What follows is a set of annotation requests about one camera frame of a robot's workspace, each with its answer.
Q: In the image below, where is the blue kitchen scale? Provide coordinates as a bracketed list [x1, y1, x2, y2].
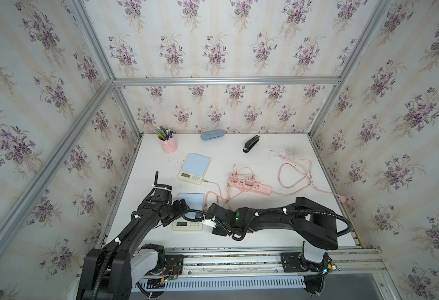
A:
[177, 153, 211, 186]
[173, 193, 204, 232]

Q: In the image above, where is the pink USB charger adapter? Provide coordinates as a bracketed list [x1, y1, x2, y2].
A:
[230, 172, 240, 182]

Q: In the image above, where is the pink power strip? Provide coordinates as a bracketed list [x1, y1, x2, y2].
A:
[228, 178, 272, 196]

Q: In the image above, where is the pink multi-head charging cable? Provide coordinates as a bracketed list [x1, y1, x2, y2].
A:
[202, 164, 256, 203]

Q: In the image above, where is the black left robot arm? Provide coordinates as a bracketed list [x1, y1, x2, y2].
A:
[76, 172, 188, 300]

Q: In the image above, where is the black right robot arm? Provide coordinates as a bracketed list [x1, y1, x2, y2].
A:
[180, 197, 353, 264]

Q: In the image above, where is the pink pen holder cup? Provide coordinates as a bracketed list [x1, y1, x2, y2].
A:
[161, 137, 178, 154]

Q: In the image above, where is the coloured pens bunch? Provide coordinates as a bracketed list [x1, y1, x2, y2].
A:
[155, 126, 174, 141]

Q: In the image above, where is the black stapler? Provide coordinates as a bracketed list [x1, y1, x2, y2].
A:
[243, 135, 260, 153]

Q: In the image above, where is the blue glasses case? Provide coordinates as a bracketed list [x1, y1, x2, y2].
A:
[200, 129, 225, 141]

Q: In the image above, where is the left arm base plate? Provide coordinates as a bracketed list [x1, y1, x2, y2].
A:
[131, 244, 184, 283]

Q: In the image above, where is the aluminium mounting rail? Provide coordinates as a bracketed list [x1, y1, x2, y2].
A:
[74, 247, 387, 280]

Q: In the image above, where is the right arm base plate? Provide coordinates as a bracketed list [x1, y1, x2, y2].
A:
[280, 252, 333, 275]

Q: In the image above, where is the pink power strip cord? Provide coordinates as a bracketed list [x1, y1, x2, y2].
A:
[271, 154, 348, 203]

